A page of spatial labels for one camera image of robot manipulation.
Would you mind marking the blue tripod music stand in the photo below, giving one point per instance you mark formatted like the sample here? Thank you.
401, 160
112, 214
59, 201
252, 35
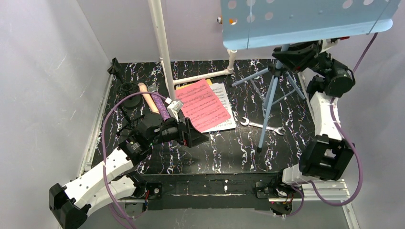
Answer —
262, 23

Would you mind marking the purple glitter microphone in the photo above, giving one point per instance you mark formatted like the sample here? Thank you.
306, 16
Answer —
159, 103

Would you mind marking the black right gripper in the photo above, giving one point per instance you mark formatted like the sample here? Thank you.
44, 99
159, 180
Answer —
301, 51

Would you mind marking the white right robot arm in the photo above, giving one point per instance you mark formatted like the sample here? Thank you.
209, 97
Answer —
327, 155

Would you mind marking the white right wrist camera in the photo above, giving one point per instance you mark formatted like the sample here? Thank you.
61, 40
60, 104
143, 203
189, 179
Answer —
333, 41

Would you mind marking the black round-base microphone stand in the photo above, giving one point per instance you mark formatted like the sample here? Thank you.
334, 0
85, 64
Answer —
125, 88

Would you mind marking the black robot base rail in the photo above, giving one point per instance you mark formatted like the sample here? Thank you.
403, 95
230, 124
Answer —
259, 191

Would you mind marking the orange pipe valve fitting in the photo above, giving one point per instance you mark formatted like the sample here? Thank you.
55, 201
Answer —
221, 20

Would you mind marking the pink paper sheet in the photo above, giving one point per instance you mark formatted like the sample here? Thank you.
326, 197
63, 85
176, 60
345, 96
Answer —
201, 105

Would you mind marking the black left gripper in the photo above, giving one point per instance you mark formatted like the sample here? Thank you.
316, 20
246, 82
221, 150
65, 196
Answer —
185, 133

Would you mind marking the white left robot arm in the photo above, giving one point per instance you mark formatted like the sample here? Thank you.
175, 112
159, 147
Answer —
111, 179

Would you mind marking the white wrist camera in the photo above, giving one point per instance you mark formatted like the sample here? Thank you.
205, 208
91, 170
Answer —
333, 41
174, 107

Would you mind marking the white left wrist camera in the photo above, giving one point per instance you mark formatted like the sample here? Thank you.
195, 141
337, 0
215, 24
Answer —
174, 107

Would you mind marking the black tripod shock-mount stand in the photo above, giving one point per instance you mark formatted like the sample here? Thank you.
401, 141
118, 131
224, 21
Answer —
130, 124

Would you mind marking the pink toy microphone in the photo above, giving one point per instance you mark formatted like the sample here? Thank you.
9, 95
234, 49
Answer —
148, 99

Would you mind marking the white PVC pipe frame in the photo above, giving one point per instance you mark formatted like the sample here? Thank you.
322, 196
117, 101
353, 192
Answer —
156, 12

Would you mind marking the silver open-end wrench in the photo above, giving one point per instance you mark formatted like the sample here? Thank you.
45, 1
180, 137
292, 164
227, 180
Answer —
278, 130

